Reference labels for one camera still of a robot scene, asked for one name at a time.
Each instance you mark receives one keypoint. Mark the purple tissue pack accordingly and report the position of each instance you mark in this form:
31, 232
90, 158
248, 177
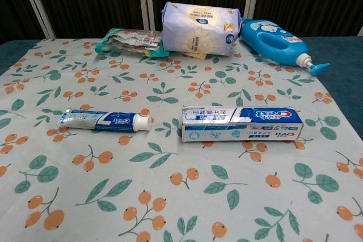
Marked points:
195, 31

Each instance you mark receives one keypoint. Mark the blue white toothpaste box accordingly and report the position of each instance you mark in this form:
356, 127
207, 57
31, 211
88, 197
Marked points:
241, 124

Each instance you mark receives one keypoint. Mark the floral fruit print tablecloth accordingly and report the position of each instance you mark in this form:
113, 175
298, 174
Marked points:
181, 174

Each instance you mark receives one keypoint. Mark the green foil snack bag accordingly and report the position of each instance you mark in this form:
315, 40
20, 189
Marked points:
127, 42

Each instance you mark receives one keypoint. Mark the blue pump bottle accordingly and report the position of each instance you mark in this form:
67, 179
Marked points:
272, 42

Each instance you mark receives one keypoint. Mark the blue white toothpaste tube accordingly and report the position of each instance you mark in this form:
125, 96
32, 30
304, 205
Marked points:
93, 119

